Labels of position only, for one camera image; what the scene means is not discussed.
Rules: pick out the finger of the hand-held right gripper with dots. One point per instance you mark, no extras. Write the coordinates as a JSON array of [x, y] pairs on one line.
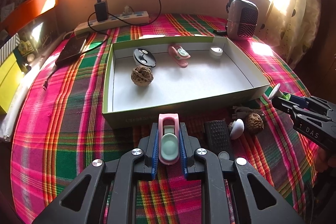
[[283, 104], [299, 101]]

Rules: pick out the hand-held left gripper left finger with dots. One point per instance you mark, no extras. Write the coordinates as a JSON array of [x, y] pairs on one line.
[[155, 155]]

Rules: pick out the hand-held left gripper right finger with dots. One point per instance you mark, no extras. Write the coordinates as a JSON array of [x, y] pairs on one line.
[[183, 158]]

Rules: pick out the pink clip with mint pad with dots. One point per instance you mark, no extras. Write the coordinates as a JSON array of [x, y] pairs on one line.
[[169, 146], [173, 50]]

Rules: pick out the brown walnut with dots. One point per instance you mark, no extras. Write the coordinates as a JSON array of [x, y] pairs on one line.
[[141, 76], [254, 123]]

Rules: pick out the black rectangular remote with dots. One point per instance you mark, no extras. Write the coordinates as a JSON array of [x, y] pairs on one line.
[[218, 134]]

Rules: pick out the white ball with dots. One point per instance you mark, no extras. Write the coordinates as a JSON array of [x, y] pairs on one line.
[[237, 129]]

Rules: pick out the green and white cardboard box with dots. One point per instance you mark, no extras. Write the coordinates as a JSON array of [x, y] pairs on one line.
[[183, 82]]

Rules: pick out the white round jar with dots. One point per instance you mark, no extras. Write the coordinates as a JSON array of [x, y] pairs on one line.
[[215, 53]]

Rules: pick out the black round case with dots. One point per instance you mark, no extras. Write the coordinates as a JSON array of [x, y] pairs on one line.
[[147, 58]]

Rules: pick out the person's right hand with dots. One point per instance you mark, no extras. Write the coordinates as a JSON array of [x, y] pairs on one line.
[[325, 159]]

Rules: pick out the cream dotted curtain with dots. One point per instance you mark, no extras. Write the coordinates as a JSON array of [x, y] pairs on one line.
[[296, 16]]

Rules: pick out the plaid blanket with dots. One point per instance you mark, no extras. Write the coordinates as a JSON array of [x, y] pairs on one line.
[[65, 134]]

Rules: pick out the grey portable heater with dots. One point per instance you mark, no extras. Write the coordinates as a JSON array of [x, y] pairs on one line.
[[241, 19]]

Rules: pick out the black power bank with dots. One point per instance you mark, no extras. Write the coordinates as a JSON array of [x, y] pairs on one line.
[[71, 49]]

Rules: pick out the white power strip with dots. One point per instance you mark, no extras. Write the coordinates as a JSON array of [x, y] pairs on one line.
[[123, 19]]

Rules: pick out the black power adapter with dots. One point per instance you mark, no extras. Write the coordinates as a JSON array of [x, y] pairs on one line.
[[101, 11]]

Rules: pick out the yellow box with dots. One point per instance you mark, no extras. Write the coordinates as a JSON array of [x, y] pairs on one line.
[[9, 77]]

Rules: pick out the green printed tin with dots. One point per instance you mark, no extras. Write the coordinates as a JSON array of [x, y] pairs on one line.
[[26, 47]]

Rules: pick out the orange tray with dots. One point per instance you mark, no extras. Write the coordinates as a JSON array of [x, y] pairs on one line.
[[34, 6]]

